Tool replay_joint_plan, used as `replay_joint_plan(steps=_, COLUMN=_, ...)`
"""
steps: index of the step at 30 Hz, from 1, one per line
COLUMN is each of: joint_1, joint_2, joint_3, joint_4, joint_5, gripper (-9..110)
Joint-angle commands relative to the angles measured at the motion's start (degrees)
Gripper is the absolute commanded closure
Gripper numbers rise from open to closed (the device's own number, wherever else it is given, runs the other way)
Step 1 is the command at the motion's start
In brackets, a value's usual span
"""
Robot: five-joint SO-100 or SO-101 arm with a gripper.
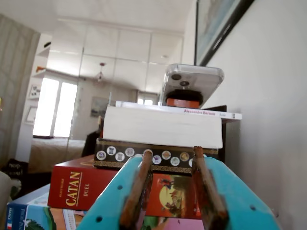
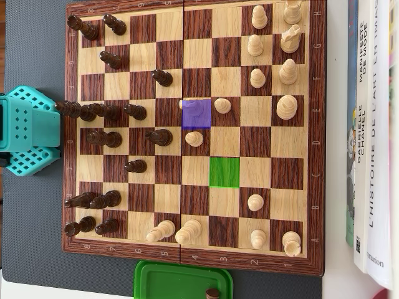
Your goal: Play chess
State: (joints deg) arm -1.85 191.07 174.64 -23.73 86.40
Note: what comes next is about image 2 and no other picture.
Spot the dark king chess piece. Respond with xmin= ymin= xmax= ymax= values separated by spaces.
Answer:
xmin=54 ymin=100 xmax=97 ymax=123

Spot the white book with coloured marks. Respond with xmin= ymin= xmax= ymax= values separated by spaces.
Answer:
xmin=388 ymin=0 xmax=399 ymax=281

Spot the dark rook chess piece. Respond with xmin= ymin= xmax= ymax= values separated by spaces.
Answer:
xmin=67 ymin=14 xmax=100 ymax=41
xmin=64 ymin=216 xmax=97 ymax=237

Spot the light bishop chess piece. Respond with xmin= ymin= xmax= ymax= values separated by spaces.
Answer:
xmin=146 ymin=219 xmax=176 ymax=244
xmin=279 ymin=58 xmax=298 ymax=85

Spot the white art history book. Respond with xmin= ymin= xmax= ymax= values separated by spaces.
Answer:
xmin=366 ymin=0 xmax=394 ymax=290

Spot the pink object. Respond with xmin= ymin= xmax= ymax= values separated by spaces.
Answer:
xmin=372 ymin=288 xmax=399 ymax=299

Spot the light knight chess piece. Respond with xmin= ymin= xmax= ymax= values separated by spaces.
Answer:
xmin=279 ymin=24 xmax=302 ymax=54
xmin=178 ymin=99 xmax=206 ymax=121

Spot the dark pawn chess piece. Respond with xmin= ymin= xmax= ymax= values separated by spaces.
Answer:
xmin=123 ymin=104 xmax=147 ymax=121
xmin=102 ymin=14 xmax=128 ymax=36
xmin=99 ymin=50 xmax=123 ymax=70
xmin=95 ymin=218 xmax=120 ymax=236
xmin=151 ymin=69 xmax=174 ymax=87
xmin=124 ymin=159 xmax=148 ymax=174

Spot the teal perforated robot base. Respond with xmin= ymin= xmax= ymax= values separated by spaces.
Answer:
xmin=0 ymin=85 xmax=62 ymax=177

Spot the white Gabrielle Chanel book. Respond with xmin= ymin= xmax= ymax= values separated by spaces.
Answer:
xmin=353 ymin=0 xmax=375 ymax=274

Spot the light pawn chess piece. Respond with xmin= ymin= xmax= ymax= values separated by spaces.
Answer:
xmin=247 ymin=34 xmax=265 ymax=57
xmin=185 ymin=130 xmax=204 ymax=148
xmin=250 ymin=229 xmax=267 ymax=250
xmin=251 ymin=4 xmax=268 ymax=30
xmin=249 ymin=67 xmax=266 ymax=88
xmin=214 ymin=98 xmax=233 ymax=115
xmin=248 ymin=194 xmax=265 ymax=212

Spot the light rook chess piece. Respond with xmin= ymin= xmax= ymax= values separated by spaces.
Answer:
xmin=282 ymin=230 xmax=302 ymax=258
xmin=282 ymin=0 xmax=303 ymax=26

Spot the green plastic lid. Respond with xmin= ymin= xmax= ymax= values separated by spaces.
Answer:
xmin=133 ymin=260 xmax=234 ymax=299

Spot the illustrated cover book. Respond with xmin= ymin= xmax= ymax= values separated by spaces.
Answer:
xmin=345 ymin=0 xmax=359 ymax=249

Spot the wooden chess board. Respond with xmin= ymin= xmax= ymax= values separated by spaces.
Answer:
xmin=61 ymin=0 xmax=327 ymax=277

